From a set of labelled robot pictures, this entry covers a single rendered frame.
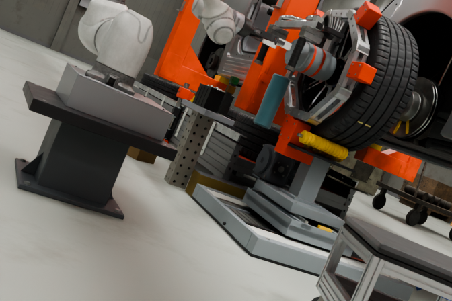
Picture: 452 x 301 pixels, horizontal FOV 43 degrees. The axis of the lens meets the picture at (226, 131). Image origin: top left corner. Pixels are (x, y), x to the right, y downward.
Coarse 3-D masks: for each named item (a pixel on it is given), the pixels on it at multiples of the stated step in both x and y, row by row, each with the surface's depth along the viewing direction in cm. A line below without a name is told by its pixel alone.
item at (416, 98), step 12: (420, 84) 284; (432, 84) 280; (420, 96) 281; (432, 96) 274; (408, 108) 279; (420, 108) 278; (432, 108) 272; (420, 120) 275; (396, 132) 288; (408, 132) 280
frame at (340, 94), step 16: (336, 16) 269; (352, 16) 256; (352, 32) 252; (352, 48) 247; (368, 48) 246; (352, 80) 246; (288, 96) 284; (336, 96) 247; (288, 112) 277; (304, 112) 264; (320, 112) 255
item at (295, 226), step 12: (252, 192) 285; (252, 204) 281; (264, 204) 271; (276, 204) 273; (264, 216) 267; (276, 216) 258; (288, 216) 249; (300, 216) 255; (288, 228) 246; (300, 228) 248; (312, 228) 250; (324, 228) 253; (336, 228) 275; (300, 240) 249; (312, 240) 251; (324, 240) 254; (348, 252) 259
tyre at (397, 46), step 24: (384, 24) 253; (384, 48) 245; (408, 48) 253; (384, 72) 245; (408, 72) 250; (360, 96) 245; (384, 96) 247; (408, 96) 251; (336, 120) 254; (360, 120) 250; (384, 120) 252; (360, 144) 264
